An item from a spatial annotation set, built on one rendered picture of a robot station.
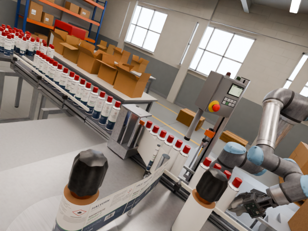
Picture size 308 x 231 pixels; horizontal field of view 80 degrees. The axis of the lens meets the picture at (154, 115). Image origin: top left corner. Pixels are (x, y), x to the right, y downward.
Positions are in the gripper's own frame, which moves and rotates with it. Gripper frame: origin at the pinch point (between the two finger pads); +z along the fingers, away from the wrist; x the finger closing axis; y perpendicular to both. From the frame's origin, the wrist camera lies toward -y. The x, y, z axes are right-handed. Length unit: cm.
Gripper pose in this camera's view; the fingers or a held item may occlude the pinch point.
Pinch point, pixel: (231, 207)
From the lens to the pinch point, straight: 104.5
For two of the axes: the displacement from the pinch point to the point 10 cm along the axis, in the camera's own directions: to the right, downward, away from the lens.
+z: -7.0, 5.3, 4.8
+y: -5.2, 0.8, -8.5
